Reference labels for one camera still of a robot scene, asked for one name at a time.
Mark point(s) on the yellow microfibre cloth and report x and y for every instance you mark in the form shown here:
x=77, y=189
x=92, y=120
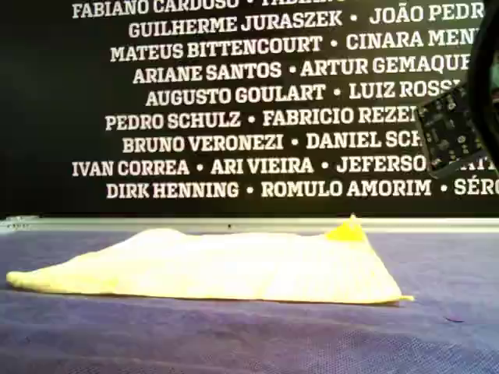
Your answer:
x=234, y=269

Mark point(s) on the purple nonwoven table cover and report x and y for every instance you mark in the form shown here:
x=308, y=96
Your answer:
x=249, y=343

